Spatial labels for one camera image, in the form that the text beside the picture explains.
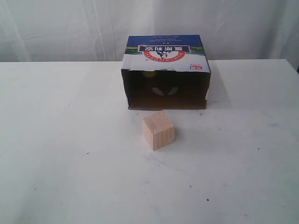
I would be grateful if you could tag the yellow ball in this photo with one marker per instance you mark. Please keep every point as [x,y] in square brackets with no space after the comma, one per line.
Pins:
[149,74]

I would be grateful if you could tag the wooden cube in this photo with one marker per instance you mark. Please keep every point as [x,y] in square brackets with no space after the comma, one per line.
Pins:
[158,130]

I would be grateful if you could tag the open printed cardboard box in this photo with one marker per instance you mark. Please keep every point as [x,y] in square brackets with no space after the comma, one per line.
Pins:
[183,72]

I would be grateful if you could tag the white backdrop curtain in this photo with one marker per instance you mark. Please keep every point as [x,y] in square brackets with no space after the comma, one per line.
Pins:
[97,30]

